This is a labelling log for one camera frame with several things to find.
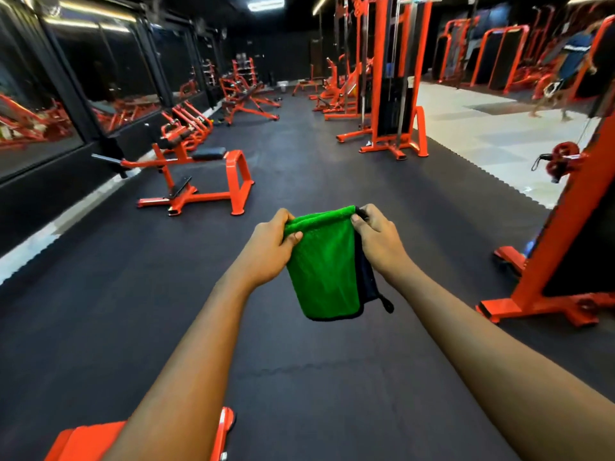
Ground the orange plate-loaded press machine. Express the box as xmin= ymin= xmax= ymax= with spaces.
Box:
xmin=310 ymin=55 xmax=373 ymax=121

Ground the orange cable crossover machine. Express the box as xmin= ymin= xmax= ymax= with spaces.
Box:
xmin=335 ymin=0 xmax=444 ymax=161

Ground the orange dumbbell rack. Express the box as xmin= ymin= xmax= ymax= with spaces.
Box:
xmin=232 ymin=53 xmax=264 ymax=89

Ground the orange incline bench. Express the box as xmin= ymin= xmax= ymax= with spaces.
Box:
xmin=218 ymin=74 xmax=282 ymax=126

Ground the person's right forearm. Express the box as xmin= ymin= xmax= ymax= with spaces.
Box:
xmin=384 ymin=261 xmax=615 ymax=461

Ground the large wall mirror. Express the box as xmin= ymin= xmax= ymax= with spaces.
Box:
xmin=149 ymin=24 xmax=202 ymax=103
xmin=43 ymin=0 xmax=161 ymax=135
xmin=0 ymin=4 xmax=86 ymax=180

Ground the orange lever row machine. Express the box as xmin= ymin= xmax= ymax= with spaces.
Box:
xmin=161 ymin=100 xmax=214 ymax=150

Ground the orange machine frame with pulley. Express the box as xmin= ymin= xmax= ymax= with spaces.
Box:
xmin=477 ymin=110 xmax=615 ymax=328

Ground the orange flat bench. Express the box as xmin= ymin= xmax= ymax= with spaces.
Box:
xmin=292 ymin=64 xmax=324 ymax=97

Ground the green microfiber cloth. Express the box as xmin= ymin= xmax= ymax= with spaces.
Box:
xmin=283 ymin=205 xmax=395 ymax=322

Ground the person's left forearm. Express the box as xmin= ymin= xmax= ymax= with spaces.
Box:
xmin=102 ymin=264 xmax=262 ymax=461

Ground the person's left hand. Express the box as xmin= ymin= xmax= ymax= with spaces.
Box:
xmin=232 ymin=208 xmax=304 ymax=289

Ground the person's right hand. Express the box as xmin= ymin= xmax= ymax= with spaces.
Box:
xmin=351 ymin=203 xmax=418 ymax=283

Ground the orange seated calf machine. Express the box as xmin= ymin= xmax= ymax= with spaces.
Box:
xmin=91 ymin=124 xmax=255 ymax=217

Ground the orange bench frame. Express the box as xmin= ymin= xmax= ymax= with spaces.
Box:
xmin=44 ymin=407 xmax=236 ymax=461

